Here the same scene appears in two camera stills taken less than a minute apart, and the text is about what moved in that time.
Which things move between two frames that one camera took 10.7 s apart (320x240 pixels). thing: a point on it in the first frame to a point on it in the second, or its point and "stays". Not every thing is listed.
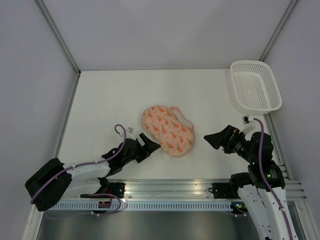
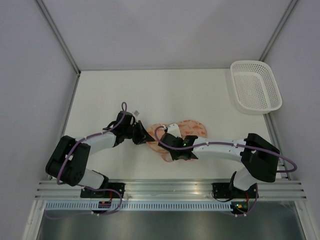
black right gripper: [224, 138] to [174, 156]
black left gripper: [149, 147] to [142, 137]
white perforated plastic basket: [256, 90] stays
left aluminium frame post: [45, 12] stays
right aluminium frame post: [279, 29] stays
